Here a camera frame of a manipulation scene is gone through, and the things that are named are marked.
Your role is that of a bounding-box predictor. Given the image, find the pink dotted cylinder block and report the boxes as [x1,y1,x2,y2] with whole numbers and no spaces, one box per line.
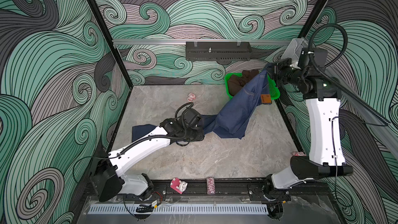
[206,177,216,195]

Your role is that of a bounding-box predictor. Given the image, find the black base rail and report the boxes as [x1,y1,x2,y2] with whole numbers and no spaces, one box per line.
[82,178,330,201]

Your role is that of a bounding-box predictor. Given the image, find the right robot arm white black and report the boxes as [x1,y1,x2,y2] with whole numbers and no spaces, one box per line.
[264,23,390,190]

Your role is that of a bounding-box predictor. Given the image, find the black perforated wall shelf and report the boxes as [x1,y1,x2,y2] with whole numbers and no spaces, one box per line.
[185,41,252,64]

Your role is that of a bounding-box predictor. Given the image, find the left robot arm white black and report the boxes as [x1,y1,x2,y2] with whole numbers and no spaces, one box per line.
[90,102,205,202]

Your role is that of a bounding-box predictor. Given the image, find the dark blue denim trousers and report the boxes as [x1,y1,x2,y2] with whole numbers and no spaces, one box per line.
[132,70,271,144]

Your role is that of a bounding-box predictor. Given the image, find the brown folded trousers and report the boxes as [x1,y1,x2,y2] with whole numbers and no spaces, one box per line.
[227,69,259,96]

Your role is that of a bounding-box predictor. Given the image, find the green plastic basket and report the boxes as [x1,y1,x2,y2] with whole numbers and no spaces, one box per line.
[224,73,280,100]

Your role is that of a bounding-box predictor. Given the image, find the clear plastic wall bin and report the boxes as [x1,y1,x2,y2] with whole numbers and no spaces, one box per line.
[281,38,308,69]

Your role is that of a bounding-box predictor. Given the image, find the red black wire bundle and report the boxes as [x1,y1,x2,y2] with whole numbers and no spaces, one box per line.
[135,191,164,214]

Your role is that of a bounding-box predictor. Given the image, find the small pink white toy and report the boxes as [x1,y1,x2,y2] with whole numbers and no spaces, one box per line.
[187,93,196,102]

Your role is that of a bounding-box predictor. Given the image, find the white slotted cable duct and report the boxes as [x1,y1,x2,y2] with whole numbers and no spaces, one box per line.
[88,203,268,215]

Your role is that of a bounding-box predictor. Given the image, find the right aluminium side rail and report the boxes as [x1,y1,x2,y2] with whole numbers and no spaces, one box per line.
[326,68,398,159]

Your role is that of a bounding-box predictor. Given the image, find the pink white clip object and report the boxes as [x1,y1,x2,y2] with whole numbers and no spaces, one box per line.
[170,177,188,194]

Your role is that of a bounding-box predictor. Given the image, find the horizontal aluminium back rail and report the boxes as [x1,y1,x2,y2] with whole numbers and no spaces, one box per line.
[113,38,291,46]

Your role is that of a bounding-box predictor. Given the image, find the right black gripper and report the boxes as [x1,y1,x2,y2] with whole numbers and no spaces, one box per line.
[268,57,313,88]

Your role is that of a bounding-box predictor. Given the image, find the pink toy near right wall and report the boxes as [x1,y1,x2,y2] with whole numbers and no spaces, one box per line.
[292,151,306,157]

